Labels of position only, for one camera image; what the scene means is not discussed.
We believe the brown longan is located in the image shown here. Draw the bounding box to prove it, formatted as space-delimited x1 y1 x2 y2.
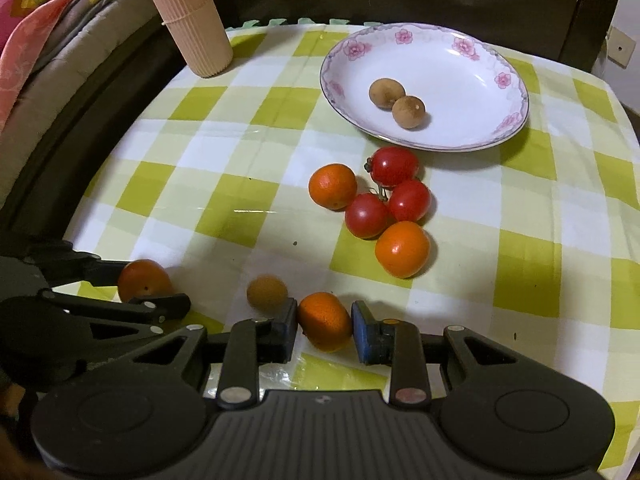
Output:
369 78 406 110
246 274 288 316
392 96 426 130

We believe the large red tomato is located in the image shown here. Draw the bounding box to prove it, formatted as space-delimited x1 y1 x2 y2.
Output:
117 259 175 302

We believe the orange kumquat cluster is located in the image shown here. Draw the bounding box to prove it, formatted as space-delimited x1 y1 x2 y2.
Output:
308 164 358 211
374 221 431 278

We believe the red cherry tomato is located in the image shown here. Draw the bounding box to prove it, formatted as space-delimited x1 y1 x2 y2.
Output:
364 146 420 188
345 193 390 240
388 180 432 222

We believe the red cherry tomato top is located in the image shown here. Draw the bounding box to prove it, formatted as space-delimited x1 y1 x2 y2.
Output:
364 146 420 188

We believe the green checked tablecloth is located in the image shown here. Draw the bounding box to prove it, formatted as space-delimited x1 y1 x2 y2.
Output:
52 22 640 470

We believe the grey quilted mattress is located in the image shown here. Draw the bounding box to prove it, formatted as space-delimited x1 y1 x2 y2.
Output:
1 0 184 222

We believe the white floral plate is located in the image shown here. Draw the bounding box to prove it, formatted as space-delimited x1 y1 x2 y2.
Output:
320 23 529 153

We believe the pink floral blanket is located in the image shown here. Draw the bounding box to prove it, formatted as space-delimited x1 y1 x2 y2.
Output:
1 0 72 122

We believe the pink ribbed cylinder container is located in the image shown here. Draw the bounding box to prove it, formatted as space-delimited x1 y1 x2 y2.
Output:
153 0 233 78

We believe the green foam mat edge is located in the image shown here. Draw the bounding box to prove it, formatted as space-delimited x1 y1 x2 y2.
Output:
226 16 383 31

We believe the wall socket plate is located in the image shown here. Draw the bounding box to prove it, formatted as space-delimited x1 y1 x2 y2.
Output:
606 26 637 68

